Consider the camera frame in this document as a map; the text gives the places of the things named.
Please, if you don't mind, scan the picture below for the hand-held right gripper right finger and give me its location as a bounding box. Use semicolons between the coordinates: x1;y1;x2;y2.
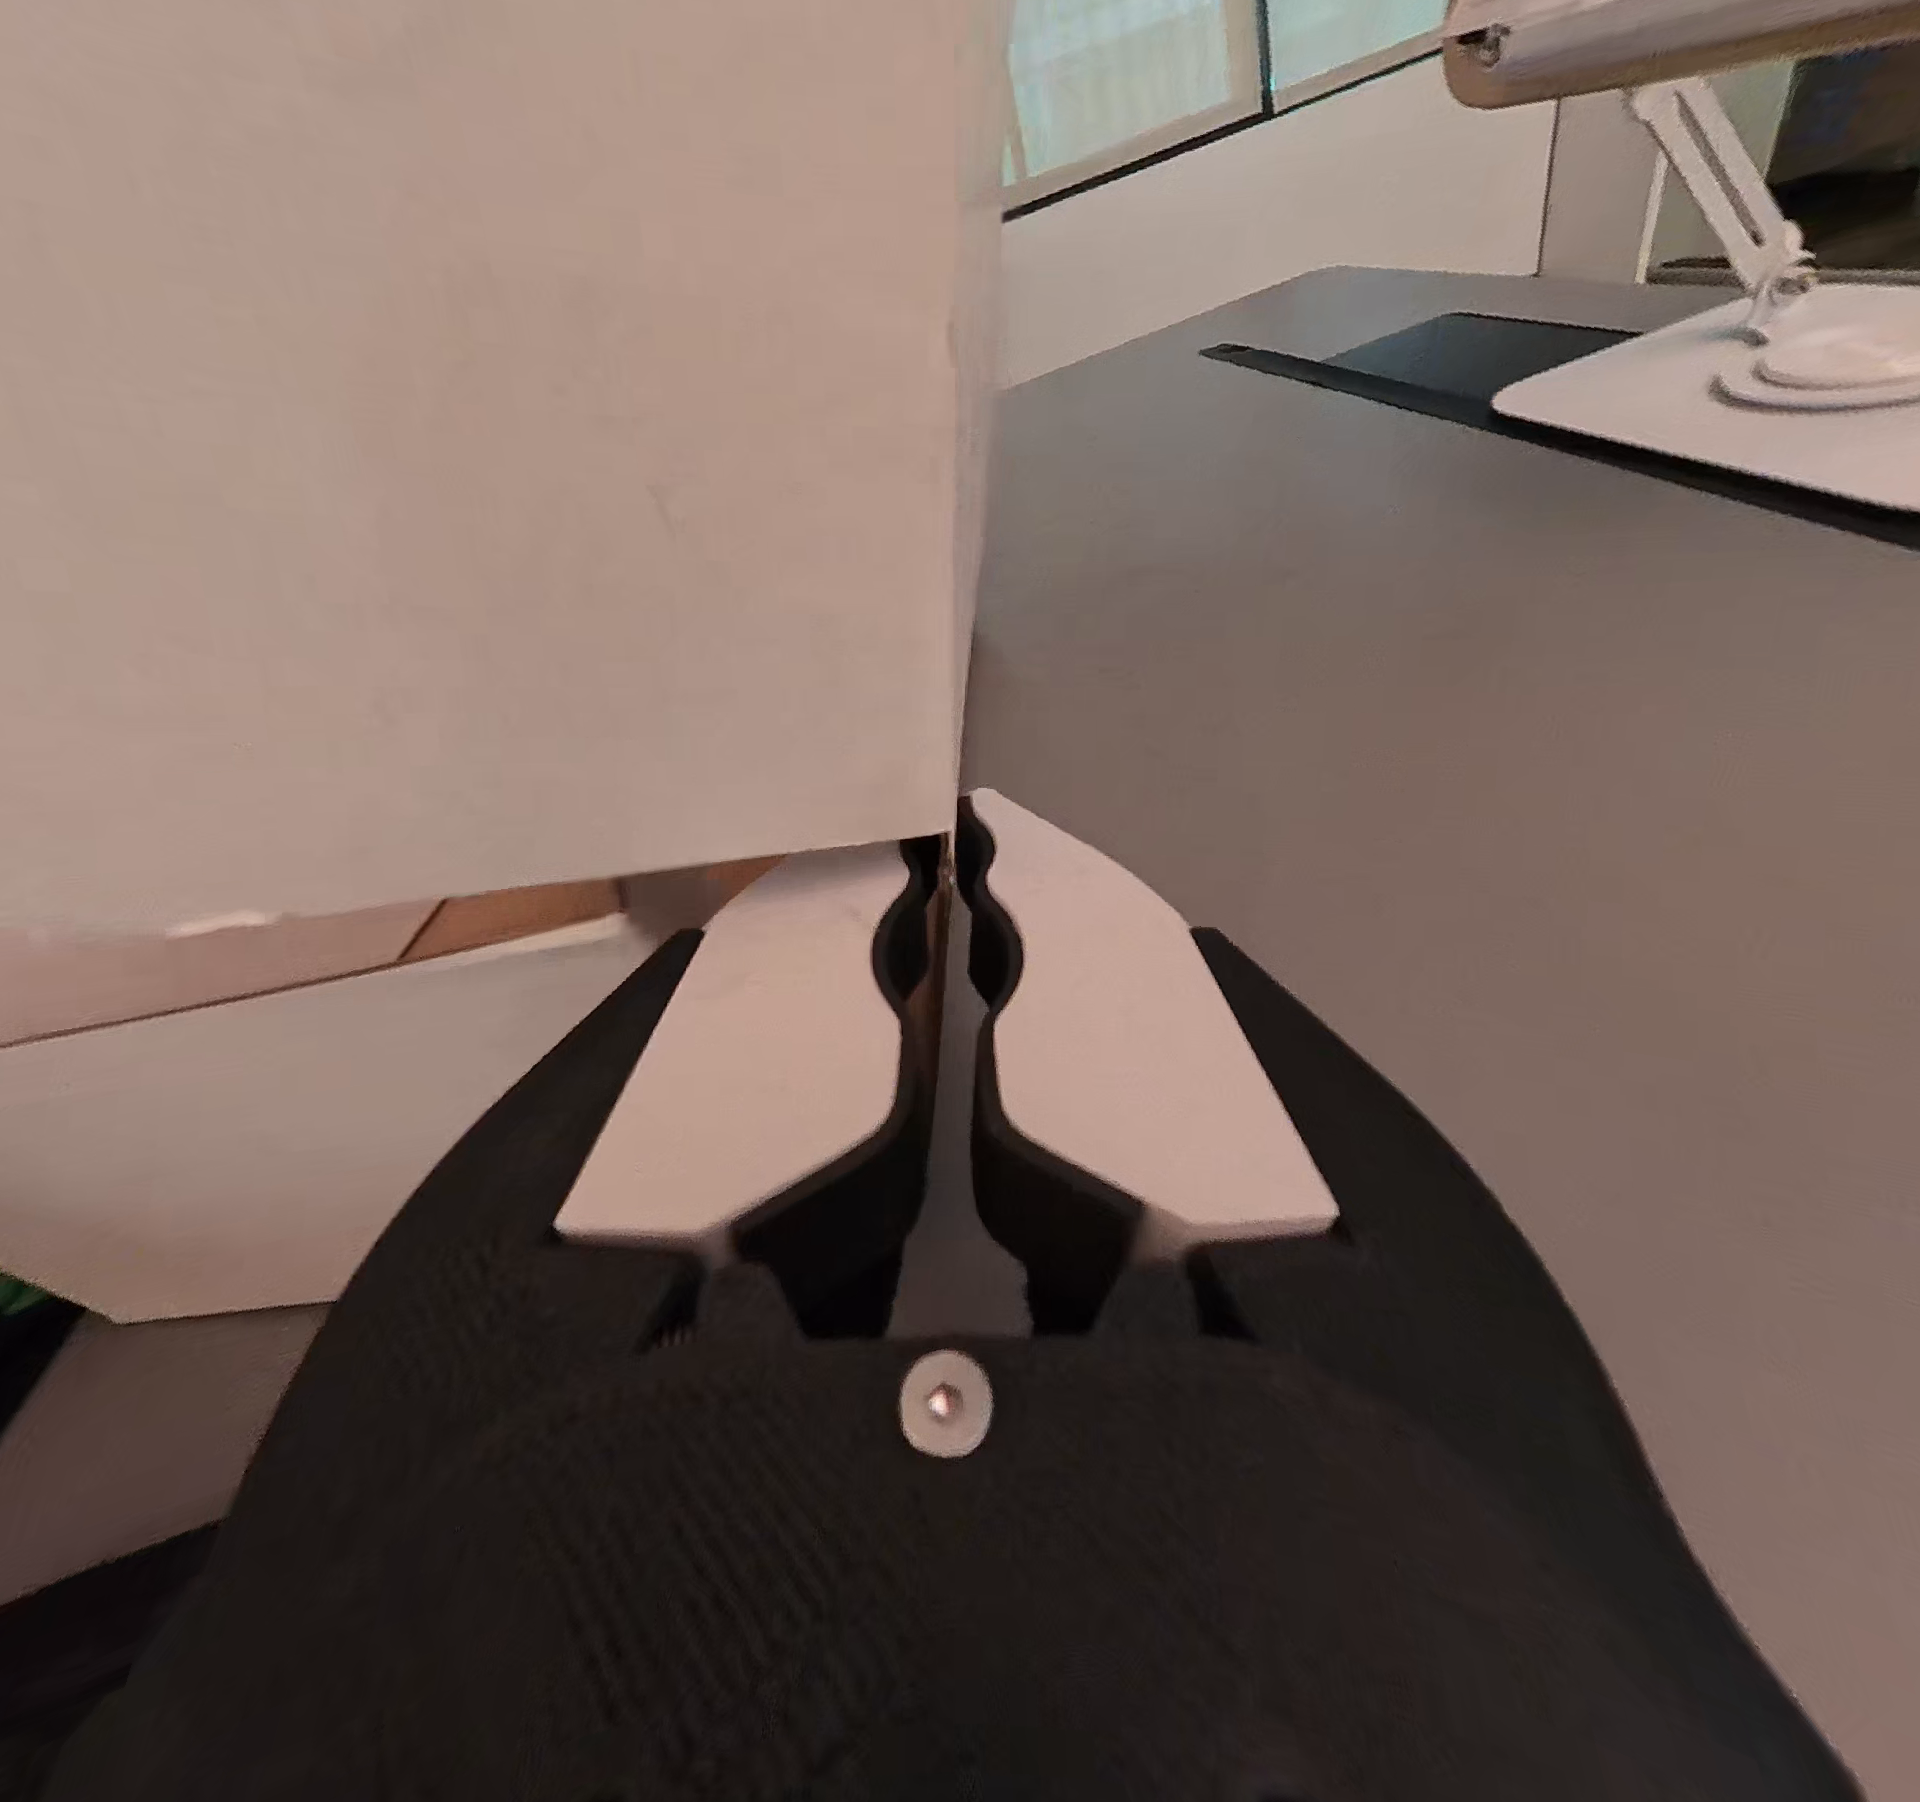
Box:
958;786;1339;1339

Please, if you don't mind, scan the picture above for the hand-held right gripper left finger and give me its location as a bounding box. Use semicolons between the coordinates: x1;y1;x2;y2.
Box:
553;840;949;1339

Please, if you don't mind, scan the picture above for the white cardboard mailer box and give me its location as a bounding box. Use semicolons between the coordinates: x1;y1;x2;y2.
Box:
0;0;1008;1324

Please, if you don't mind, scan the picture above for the wooden document stand white base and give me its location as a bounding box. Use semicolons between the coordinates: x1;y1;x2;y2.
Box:
1440;0;1920;512

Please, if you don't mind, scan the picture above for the frosted glass window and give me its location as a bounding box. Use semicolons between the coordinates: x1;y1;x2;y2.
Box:
1005;0;1487;191

